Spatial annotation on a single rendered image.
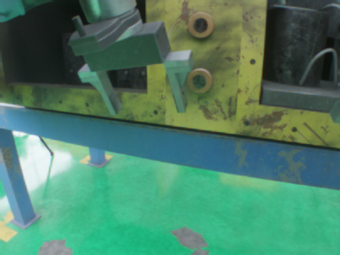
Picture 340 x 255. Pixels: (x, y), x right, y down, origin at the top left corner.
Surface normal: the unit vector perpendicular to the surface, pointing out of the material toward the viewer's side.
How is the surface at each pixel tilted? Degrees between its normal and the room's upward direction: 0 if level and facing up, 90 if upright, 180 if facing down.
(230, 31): 90
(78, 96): 90
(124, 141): 90
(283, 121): 90
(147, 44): 113
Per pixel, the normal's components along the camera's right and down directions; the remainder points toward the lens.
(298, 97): -0.35, 0.33
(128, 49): -0.24, 0.69
